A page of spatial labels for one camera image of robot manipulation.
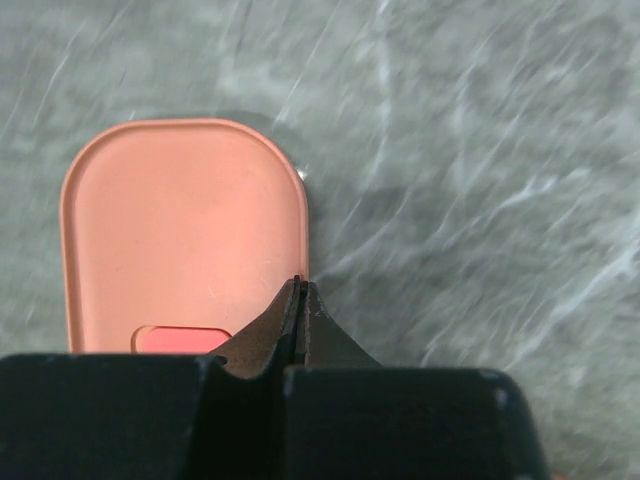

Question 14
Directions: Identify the pink lunch box lid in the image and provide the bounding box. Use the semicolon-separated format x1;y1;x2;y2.
60;118;309;353

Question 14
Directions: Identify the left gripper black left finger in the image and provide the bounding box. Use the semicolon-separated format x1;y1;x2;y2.
1;279;303;479

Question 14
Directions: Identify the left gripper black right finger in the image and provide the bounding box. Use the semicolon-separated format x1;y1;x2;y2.
284;285;550;479

